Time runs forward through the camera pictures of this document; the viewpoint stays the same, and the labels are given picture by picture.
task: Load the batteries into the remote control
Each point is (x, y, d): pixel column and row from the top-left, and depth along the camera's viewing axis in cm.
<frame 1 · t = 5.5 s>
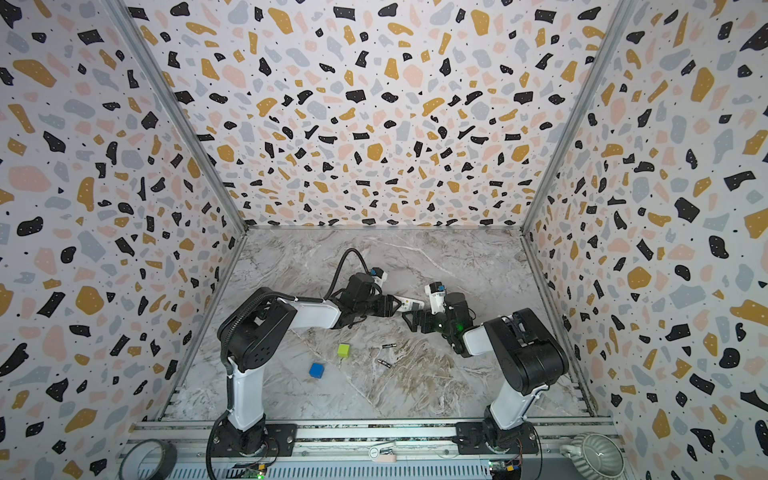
left hand: (397, 299, 95), fingers open
right hand: (409, 308, 93), fingers open
green cube: (344, 350, 89), point 2 cm above the table
blue cube: (316, 370, 86), on the table
AAA battery upper: (389, 345, 92), on the table
AAA battery lower: (383, 362, 89), on the table

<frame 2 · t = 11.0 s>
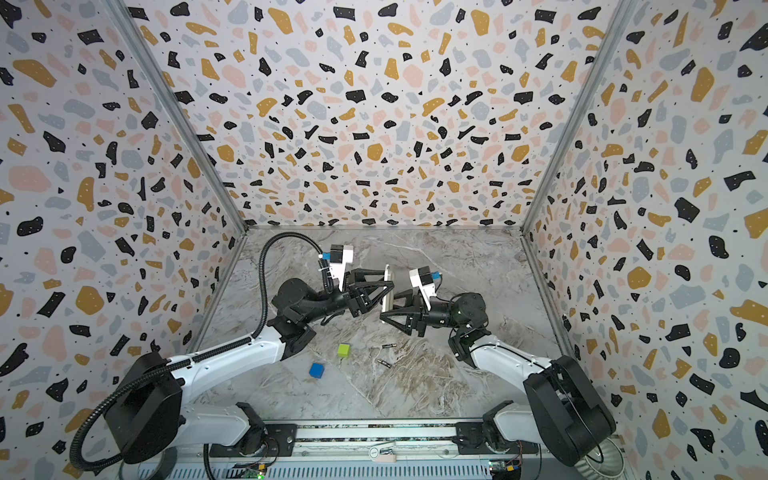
left hand: (388, 280, 62), fingers open
right hand: (379, 312, 66), fingers open
the named things where they were.

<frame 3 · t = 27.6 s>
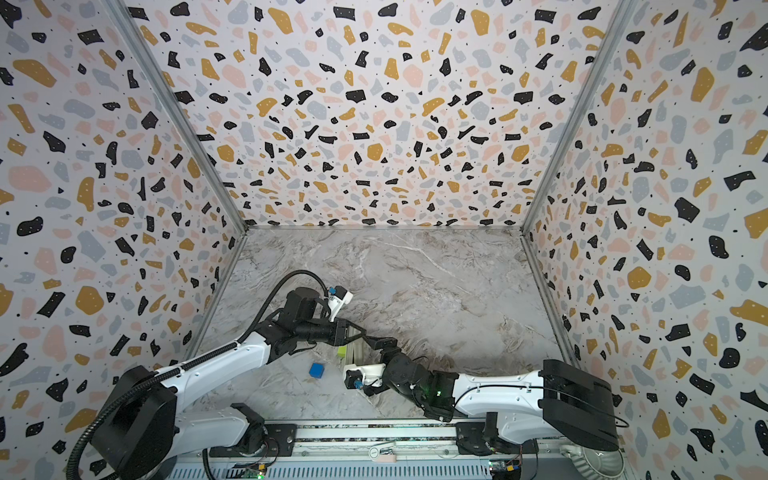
left hand: (363, 330, 78), fingers closed
right hand: (360, 343, 74), fingers open
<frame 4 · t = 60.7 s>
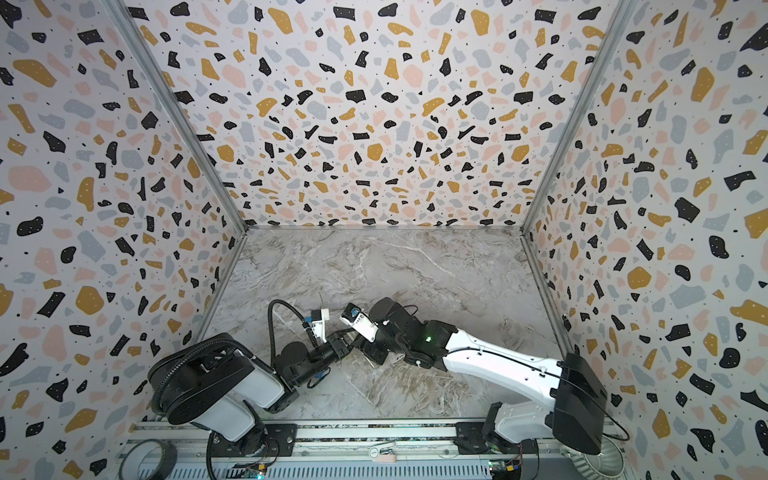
left hand: (364, 329, 77), fingers closed
right hand: (352, 332, 72), fingers open
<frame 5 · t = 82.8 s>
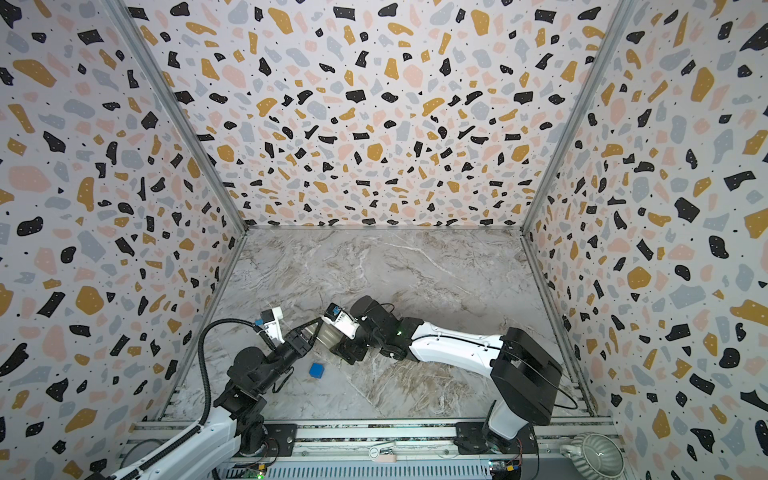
left hand: (321, 320, 75), fingers closed
right hand: (332, 333, 77), fingers open
